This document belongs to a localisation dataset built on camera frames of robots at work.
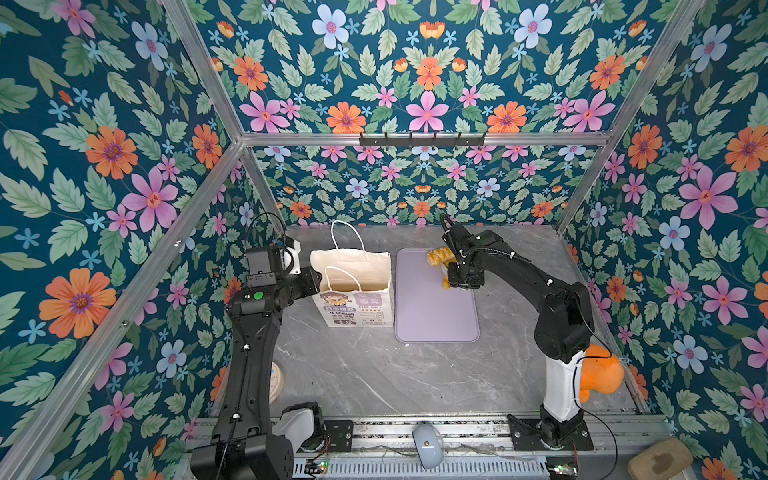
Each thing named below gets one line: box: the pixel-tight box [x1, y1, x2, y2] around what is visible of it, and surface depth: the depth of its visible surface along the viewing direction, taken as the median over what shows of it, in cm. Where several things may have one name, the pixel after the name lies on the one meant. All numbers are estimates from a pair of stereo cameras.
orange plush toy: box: [579, 344, 625, 404], surface depth 78 cm
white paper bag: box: [310, 220, 394, 327], surface depth 82 cm
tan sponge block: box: [627, 437, 694, 480], surface depth 69 cm
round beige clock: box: [269, 362, 283, 405], surface depth 81 cm
